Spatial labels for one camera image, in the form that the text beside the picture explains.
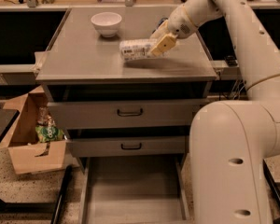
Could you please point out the brown cardboard box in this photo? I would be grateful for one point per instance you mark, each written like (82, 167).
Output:
(27, 154)

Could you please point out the clear plastic water bottle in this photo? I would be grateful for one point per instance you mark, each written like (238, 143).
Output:
(139, 49)

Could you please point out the grey middle drawer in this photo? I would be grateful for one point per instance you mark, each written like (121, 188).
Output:
(132, 146)

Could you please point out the grey open bottom drawer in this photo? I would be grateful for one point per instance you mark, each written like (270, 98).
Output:
(133, 190)

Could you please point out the black small table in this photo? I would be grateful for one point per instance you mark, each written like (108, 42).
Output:
(1, 125)

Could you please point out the grey drawer cabinet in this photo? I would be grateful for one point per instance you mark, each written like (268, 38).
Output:
(82, 66)

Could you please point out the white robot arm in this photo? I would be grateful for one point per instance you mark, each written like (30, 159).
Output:
(230, 139)

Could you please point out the black chair base leg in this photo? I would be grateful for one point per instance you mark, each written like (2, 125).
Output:
(273, 185)

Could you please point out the black metal stand leg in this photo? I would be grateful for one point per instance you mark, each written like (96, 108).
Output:
(55, 209)

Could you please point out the white ceramic bowl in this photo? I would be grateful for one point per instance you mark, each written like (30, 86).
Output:
(107, 24)

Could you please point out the grey top drawer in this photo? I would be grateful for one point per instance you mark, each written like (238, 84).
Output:
(125, 114)

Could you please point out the green snack bag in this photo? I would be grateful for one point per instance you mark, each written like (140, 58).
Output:
(48, 133)

